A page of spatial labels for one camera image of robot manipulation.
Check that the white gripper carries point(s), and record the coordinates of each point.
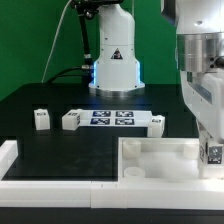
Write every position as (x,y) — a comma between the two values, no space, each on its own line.
(204,96)

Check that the white square tabletop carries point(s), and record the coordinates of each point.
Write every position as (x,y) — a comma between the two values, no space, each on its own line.
(171,159)

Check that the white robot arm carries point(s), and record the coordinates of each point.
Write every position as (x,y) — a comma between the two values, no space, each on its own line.
(200,59)

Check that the white U-shaped fence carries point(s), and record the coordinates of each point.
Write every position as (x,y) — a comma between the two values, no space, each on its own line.
(205,194)

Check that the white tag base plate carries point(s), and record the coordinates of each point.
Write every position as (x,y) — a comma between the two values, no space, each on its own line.
(115,118)

